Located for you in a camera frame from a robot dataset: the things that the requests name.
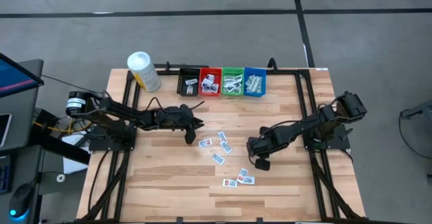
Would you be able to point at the green plastic basket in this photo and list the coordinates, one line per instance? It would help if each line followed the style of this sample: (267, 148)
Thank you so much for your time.
(233, 71)

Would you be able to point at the white tape roll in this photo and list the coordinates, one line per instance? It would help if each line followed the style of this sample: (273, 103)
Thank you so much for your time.
(58, 178)

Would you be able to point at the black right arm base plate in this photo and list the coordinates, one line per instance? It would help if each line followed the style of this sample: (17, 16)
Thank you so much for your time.
(339, 143)

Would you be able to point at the white wipes canister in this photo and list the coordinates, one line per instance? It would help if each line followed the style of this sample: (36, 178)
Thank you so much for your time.
(145, 72)

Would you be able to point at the white table label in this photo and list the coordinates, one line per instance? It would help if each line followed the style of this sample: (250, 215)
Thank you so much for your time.
(322, 69)

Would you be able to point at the black plastic basket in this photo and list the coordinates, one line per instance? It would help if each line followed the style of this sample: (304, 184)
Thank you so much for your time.
(184, 74)

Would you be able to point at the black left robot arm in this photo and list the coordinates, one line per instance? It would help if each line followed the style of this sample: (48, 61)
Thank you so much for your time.
(118, 111)

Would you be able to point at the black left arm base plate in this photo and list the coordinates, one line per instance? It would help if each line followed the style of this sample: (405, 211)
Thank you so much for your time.
(101, 145)

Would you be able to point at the blue plastic basket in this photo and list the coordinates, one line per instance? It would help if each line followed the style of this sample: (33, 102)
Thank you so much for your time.
(254, 71)

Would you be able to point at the computer monitor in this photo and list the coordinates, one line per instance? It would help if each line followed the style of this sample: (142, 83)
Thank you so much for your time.
(13, 77)

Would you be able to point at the green striped bandage packet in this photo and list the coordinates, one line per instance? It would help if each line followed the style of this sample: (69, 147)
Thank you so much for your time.
(248, 82)
(250, 90)
(254, 84)
(259, 84)

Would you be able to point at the black stand leg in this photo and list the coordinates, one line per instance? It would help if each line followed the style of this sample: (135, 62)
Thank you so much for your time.
(418, 111)

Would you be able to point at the white paper sheet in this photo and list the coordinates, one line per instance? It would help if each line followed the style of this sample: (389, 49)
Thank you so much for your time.
(72, 163)

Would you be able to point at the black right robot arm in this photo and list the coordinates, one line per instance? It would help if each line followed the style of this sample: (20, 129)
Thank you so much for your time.
(303, 129)

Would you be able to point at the red plastic basket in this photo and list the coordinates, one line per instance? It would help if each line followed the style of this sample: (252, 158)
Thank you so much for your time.
(210, 71)

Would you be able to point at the black keyboard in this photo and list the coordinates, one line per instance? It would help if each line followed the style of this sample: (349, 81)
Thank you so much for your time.
(4, 175)

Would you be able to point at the black desk beam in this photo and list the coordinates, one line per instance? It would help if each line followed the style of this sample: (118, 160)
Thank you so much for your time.
(60, 146)

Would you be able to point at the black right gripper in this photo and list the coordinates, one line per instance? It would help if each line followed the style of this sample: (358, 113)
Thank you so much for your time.
(268, 148)

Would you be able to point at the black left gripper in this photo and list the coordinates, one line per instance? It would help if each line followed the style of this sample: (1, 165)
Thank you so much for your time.
(189, 124)

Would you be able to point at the black computer mouse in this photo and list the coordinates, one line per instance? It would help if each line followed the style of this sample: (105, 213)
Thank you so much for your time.
(21, 200)

